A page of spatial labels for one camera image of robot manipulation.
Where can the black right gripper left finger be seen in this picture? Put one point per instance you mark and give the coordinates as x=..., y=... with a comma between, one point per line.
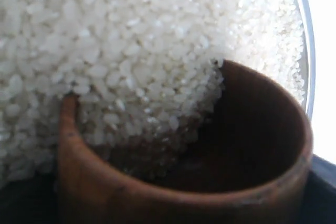
x=30, y=201

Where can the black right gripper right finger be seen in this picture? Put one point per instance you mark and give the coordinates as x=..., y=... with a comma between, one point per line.
x=319, y=196

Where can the brown wooden cup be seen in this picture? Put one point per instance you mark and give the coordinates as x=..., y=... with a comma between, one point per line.
x=250, y=165

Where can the round metal rice tray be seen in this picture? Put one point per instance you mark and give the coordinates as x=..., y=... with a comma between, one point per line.
x=146, y=72

